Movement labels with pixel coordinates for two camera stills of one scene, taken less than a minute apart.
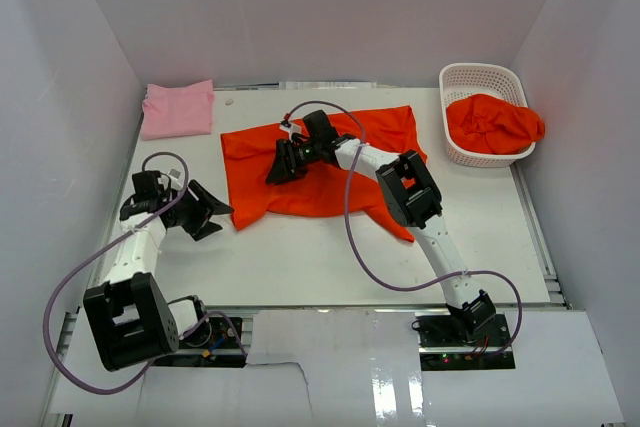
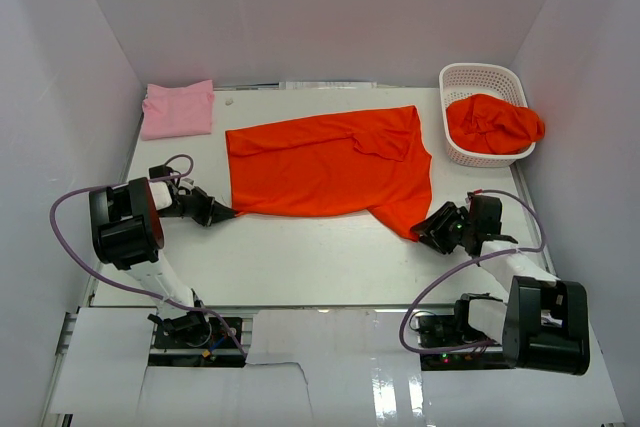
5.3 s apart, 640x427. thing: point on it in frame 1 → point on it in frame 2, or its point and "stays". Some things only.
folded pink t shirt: (177, 111) stays
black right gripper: (285, 170) → (433, 228)
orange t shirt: (321, 188) stays
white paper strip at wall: (329, 85) stays
